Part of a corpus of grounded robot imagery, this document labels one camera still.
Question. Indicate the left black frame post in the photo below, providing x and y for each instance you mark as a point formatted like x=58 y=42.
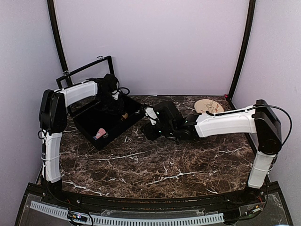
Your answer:
x=57 y=37

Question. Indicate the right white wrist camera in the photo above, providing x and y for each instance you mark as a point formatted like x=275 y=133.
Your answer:
x=149 y=112

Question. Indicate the pink teal patterned sock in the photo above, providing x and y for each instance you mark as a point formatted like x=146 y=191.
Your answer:
x=100 y=133

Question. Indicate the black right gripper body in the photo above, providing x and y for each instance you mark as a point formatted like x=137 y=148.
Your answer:
x=167 y=130

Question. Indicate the black frame post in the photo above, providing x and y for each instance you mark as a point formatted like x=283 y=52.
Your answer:
x=243 y=49
x=57 y=37

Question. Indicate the white slotted cable duct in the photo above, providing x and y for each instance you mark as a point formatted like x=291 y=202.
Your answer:
x=130 y=218

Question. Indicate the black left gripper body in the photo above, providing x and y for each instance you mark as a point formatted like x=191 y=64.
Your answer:
x=109 y=104

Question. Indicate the black storage box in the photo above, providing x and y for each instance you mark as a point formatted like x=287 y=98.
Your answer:
x=88 y=120

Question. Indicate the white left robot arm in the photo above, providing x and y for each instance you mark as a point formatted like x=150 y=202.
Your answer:
x=53 y=115

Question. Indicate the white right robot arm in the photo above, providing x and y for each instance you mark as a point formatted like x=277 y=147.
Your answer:
x=256 y=119

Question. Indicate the right black frame post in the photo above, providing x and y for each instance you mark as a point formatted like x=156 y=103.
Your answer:
x=243 y=49

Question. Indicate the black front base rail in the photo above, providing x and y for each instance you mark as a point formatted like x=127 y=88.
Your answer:
x=227 y=201

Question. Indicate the black box glass lid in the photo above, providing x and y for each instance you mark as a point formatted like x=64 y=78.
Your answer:
x=67 y=75

